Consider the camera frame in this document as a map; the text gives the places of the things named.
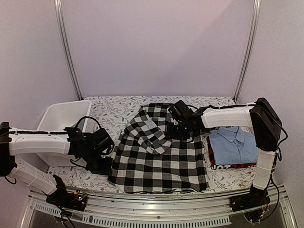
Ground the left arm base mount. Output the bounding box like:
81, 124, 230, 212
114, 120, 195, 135
46, 189, 87, 211

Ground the aluminium frame post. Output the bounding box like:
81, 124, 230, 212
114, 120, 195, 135
54, 0, 83, 100
233, 0, 261, 103

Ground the left aluminium frame post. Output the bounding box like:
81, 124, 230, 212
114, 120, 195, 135
54, 0, 83, 100

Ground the white plastic bin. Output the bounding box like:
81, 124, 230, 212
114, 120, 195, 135
37, 100, 92, 167

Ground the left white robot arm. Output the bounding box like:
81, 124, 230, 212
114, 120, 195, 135
0, 122, 114, 206

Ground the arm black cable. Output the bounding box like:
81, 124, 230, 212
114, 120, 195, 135
185, 102, 289, 162
76, 115, 103, 133

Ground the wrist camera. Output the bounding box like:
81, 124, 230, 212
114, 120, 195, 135
168, 100, 194, 122
92, 128, 114, 155

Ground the black white plaid shirt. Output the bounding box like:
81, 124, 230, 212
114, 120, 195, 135
107, 103, 209, 193

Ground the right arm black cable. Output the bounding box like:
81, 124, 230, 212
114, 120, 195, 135
185, 102, 289, 162

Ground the right aluminium frame post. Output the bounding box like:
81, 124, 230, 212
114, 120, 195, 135
233, 0, 261, 103

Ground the floral white tablecloth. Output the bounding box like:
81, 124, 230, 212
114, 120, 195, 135
47, 96, 256, 194

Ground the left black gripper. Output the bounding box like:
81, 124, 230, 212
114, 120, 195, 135
83, 148, 113, 176

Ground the aluminium front rail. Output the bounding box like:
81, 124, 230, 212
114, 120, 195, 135
20, 185, 300, 228

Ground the folded red black shirt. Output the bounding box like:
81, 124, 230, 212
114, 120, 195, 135
207, 137, 256, 170

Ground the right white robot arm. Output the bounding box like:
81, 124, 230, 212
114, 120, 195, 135
167, 97, 285, 207

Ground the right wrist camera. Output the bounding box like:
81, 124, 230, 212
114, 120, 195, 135
168, 100, 194, 122

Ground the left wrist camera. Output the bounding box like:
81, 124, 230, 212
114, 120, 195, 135
92, 128, 114, 155

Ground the folded light blue shirt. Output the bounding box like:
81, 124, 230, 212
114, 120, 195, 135
209, 127, 258, 165

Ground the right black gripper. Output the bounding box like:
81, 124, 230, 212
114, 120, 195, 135
166, 121, 190, 140

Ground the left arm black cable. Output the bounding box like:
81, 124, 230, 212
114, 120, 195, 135
76, 115, 103, 133

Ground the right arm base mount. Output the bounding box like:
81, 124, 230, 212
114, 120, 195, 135
229, 189, 270, 223

